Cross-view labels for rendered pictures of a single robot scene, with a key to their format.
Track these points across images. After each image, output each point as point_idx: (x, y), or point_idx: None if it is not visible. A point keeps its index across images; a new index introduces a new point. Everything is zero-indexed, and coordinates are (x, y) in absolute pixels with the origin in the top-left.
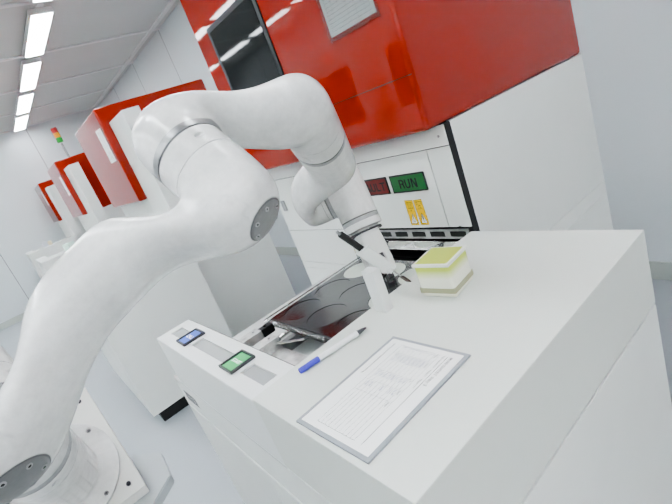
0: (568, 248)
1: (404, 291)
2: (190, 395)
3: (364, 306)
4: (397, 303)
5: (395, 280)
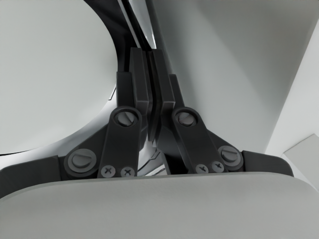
0: None
1: (316, 109)
2: None
3: (19, 161)
4: (318, 125)
5: (204, 130)
